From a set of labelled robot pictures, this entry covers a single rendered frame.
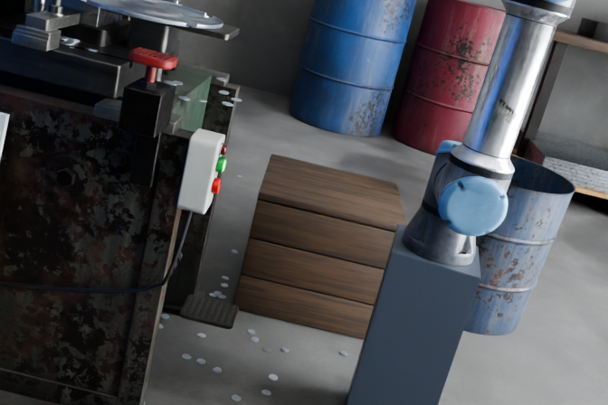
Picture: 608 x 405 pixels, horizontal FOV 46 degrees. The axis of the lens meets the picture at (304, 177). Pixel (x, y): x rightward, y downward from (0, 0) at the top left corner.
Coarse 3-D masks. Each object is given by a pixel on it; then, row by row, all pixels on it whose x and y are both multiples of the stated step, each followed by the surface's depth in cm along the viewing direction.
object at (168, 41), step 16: (128, 32) 140; (144, 32) 139; (160, 32) 139; (176, 32) 146; (192, 32) 136; (208, 32) 136; (224, 32) 138; (144, 48) 140; (160, 48) 140; (160, 80) 143
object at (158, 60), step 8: (136, 48) 113; (128, 56) 110; (136, 56) 109; (144, 56) 109; (152, 56) 110; (160, 56) 111; (168, 56) 113; (144, 64) 109; (152, 64) 109; (160, 64) 109; (168, 64) 110; (152, 72) 112; (152, 80) 112
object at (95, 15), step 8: (64, 0) 136; (72, 0) 136; (80, 0) 136; (64, 8) 136; (72, 8) 136; (80, 8) 136; (88, 8) 136; (96, 8) 136; (80, 16) 136; (88, 16) 136; (96, 16) 136; (104, 16) 140; (112, 16) 145; (120, 16) 150; (88, 24) 137; (96, 24) 137; (104, 24) 141
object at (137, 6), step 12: (84, 0) 133; (96, 0) 137; (108, 0) 141; (120, 0) 141; (132, 0) 144; (144, 0) 154; (156, 0) 156; (120, 12) 129; (132, 12) 133; (144, 12) 136; (156, 12) 137; (168, 12) 140; (180, 12) 149; (192, 12) 154; (180, 24) 132; (192, 24) 136; (204, 24) 136; (216, 24) 144
